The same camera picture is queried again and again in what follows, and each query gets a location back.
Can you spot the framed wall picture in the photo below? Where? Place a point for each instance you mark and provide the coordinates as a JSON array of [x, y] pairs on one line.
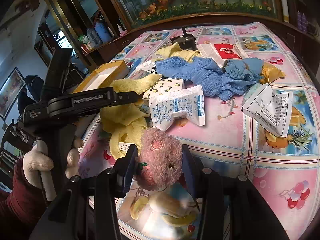
[[10, 91]]

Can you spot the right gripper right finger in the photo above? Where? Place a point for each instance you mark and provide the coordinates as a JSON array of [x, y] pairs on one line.
[[192, 170]]

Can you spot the blue towel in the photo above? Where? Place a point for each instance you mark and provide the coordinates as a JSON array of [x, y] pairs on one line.
[[234, 78]]

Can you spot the white black text packet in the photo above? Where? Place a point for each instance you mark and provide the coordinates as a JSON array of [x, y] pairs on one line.
[[270, 109]]

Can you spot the colourful patterned tablecloth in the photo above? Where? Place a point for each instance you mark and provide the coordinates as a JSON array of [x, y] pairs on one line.
[[285, 171]]

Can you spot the yellow cardboard box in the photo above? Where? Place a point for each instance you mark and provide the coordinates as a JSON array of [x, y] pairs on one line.
[[103, 76]]

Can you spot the white red label packet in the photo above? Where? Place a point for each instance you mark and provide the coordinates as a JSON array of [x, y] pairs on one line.
[[222, 52]]

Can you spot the black power adapter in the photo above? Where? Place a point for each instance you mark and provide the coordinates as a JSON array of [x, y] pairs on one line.
[[186, 41]]

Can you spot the dark wooden shelf cabinet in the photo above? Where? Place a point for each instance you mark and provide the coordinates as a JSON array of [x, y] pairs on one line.
[[70, 16]]

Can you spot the white blue printed packet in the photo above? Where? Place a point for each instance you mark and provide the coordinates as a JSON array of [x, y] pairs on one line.
[[186, 103]]

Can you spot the white gloved left hand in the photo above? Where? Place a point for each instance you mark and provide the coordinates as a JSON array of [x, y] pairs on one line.
[[35, 162]]

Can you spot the pink plush toy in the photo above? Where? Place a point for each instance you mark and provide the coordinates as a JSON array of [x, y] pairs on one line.
[[159, 164]]

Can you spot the yellow towel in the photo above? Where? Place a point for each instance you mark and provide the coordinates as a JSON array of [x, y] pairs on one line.
[[127, 123], [175, 51]]

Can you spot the red sleeved left forearm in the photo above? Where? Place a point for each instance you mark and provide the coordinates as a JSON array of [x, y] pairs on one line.
[[25, 203]]

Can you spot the blue thermos bottle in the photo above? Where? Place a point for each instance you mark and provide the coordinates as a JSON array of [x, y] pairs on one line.
[[102, 32]]

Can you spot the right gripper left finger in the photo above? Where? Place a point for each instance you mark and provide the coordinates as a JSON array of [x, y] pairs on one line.
[[125, 170]]

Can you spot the white box with bees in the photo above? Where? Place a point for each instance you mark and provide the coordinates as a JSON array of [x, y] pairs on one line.
[[164, 86]]

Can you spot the yellow cracker packet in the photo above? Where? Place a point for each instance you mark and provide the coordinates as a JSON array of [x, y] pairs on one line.
[[270, 73]]

